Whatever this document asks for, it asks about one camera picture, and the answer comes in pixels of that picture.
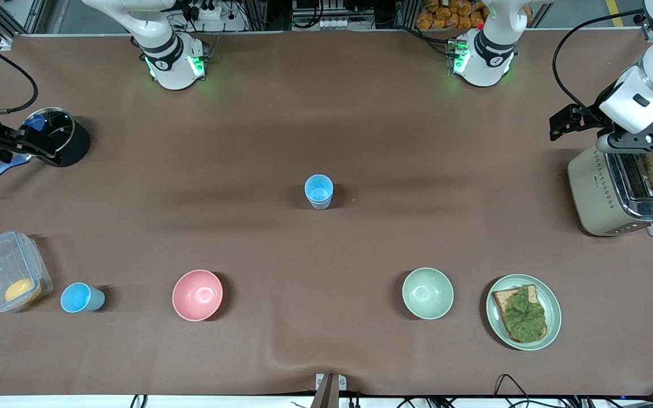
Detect glass lid with blue knob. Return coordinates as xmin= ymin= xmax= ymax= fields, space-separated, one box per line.
xmin=18 ymin=108 xmax=75 ymax=158

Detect beige and chrome toaster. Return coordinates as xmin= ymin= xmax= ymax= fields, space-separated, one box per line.
xmin=567 ymin=144 xmax=653 ymax=237

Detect orange round food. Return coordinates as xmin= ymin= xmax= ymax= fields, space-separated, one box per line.
xmin=5 ymin=278 xmax=43 ymax=307

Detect bag of orange buns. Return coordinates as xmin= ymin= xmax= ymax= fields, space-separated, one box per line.
xmin=415 ymin=0 xmax=489 ymax=30

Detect toast slice under lettuce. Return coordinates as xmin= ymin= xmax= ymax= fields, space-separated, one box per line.
xmin=492 ymin=284 xmax=548 ymax=344

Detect pale green plate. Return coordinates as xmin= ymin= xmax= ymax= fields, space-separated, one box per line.
xmin=486 ymin=274 xmax=562 ymax=351

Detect green lettuce leaf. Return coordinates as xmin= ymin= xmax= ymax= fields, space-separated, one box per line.
xmin=501 ymin=285 xmax=548 ymax=343

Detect pink bowl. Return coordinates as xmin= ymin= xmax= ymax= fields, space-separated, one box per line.
xmin=172 ymin=269 xmax=224 ymax=322

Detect pale green bowl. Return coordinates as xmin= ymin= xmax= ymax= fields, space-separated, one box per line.
xmin=402 ymin=267 xmax=455 ymax=320

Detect black pot with blue handle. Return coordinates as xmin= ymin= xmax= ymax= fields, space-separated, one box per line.
xmin=0 ymin=107 xmax=92 ymax=196

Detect aluminium frame rail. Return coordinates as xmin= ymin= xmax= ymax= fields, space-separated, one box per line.
xmin=0 ymin=0 xmax=49 ymax=52

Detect black floor cable loop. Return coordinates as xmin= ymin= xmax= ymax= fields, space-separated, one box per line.
xmin=494 ymin=373 xmax=531 ymax=408

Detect metal table clamp bracket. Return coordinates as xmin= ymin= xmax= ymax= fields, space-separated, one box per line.
xmin=315 ymin=372 xmax=347 ymax=408

